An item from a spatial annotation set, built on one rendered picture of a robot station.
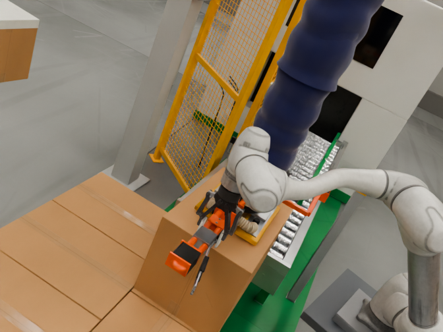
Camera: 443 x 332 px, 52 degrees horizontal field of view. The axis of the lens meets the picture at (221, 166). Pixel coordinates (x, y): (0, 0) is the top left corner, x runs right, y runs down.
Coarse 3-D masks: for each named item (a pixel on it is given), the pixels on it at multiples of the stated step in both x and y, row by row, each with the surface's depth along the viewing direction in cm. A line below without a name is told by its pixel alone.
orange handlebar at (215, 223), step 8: (288, 200) 190; (312, 200) 199; (296, 208) 189; (304, 208) 190; (312, 208) 193; (216, 216) 161; (208, 224) 156; (216, 224) 157; (216, 232) 154; (192, 240) 146; (200, 248) 144; (176, 264) 134
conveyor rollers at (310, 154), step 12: (312, 144) 411; (324, 144) 424; (300, 156) 379; (312, 156) 394; (300, 168) 363; (312, 168) 369; (324, 168) 376; (300, 180) 339; (300, 216) 297; (288, 228) 282; (276, 240) 268; (288, 240) 266; (276, 252) 252
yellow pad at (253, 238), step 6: (276, 210) 204; (252, 216) 192; (270, 216) 197; (258, 222) 186; (270, 222) 195; (240, 228) 182; (258, 228) 186; (264, 228) 189; (240, 234) 180; (246, 234) 181; (252, 234) 181; (258, 234) 184; (252, 240) 179; (258, 240) 181
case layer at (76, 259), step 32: (96, 192) 236; (128, 192) 246; (32, 224) 201; (64, 224) 208; (96, 224) 216; (128, 224) 225; (0, 256) 180; (32, 256) 186; (64, 256) 192; (96, 256) 199; (128, 256) 206; (0, 288) 168; (32, 288) 173; (64, 288) 179; (96, 288) 185; (128, 288) 191; (0, 320) 158; (32, 320) 162; (64, 320) 167; (96, 320) 172; (128, 320) 178; (160, 320) 184
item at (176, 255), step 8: (184, 240) 142; (176, 248) 138; (184, 248) 139; (192, 248) 140; (168, 256) 136; (176, 256) 135; (184, 256) 136; (192, 256) 137; (168, 264) 137; (184, 264) 134; (192, 264) 137; (184, 272) 135
